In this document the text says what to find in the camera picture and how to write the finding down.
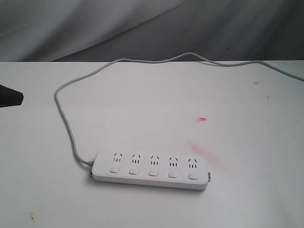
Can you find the white five-socket power strip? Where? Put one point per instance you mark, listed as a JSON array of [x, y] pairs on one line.
[[152, 169]]

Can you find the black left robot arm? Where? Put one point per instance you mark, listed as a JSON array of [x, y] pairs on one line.
[[10, 97]]

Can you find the grey backdrop cloth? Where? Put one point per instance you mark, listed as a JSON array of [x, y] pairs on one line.
[[105, 30]]

